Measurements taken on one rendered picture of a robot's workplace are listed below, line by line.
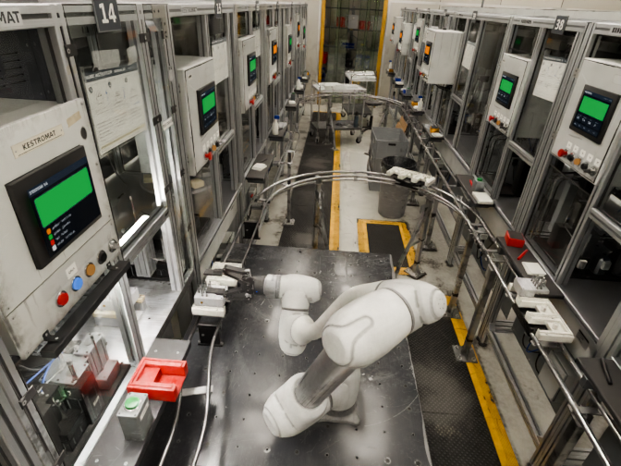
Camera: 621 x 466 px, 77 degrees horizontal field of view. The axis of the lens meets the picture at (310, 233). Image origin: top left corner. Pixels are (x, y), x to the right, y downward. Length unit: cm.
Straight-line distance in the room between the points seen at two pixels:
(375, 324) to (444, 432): 173
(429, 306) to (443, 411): 172
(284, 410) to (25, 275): 84
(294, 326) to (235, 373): 48
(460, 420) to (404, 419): 97
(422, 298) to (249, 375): 101
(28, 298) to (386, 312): 78
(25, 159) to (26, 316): 33
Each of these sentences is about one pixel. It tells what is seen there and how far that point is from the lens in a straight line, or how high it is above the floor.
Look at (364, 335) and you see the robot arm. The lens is 89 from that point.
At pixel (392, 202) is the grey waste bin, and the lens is 439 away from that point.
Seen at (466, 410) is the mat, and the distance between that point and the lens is 271.
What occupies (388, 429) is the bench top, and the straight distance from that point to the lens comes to 168.
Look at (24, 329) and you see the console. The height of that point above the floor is 143.
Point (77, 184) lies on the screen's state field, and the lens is 109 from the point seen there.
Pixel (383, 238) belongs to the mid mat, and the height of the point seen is 1.
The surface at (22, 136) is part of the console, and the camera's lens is 100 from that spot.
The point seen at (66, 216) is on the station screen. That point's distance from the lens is 107.
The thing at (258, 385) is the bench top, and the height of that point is 68.
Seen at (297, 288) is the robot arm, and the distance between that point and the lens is 145.
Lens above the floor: 206
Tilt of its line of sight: 30 degrees down
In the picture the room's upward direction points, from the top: 3 degrees clockwise
